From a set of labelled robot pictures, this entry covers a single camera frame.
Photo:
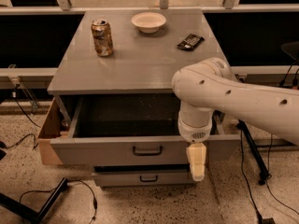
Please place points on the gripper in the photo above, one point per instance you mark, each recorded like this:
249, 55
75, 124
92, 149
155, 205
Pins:
195, 133

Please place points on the grey top drawer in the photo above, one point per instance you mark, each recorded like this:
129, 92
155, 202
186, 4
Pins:
124, 130

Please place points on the grey drawer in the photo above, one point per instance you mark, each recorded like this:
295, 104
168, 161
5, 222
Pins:
143, 178
124, 130

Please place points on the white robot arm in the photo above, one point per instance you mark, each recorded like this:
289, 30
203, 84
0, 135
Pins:
209, 86

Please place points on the grey bottom drawer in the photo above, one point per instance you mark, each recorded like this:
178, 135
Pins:
143, 178

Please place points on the grey drawer cabinet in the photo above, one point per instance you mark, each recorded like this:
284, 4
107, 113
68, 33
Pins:
139, 64

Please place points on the black stand leg right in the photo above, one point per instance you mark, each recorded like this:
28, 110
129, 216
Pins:
264, 174

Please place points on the black stand leg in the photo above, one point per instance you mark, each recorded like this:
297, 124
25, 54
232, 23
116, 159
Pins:
264, 174
34, 213

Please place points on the black snack packet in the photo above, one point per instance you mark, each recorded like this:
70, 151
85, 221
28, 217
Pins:
191, 42

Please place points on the cardboard box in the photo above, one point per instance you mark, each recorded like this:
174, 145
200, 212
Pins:
51, 128

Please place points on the black chair edge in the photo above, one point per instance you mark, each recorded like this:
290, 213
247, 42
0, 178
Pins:
292, 49

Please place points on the white paper bowl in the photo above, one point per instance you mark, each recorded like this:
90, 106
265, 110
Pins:
148, 22

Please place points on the crumpled orange soda can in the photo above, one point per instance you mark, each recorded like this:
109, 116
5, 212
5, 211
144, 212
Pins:
102, 37

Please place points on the black stand leg left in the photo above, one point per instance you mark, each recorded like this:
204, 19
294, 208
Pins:
34, 213

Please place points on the metal window railing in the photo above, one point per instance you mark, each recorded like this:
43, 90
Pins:
149, 0

